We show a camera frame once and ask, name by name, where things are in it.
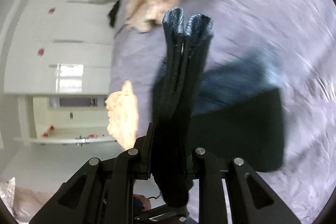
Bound black item beside bed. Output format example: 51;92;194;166
108;0;121;28

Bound lavender embossed bedspread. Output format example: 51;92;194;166
110;0;335;223

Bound dark navy pants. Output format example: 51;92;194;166
151;7;284;208

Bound peach orange garment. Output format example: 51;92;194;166
105;81;139;150

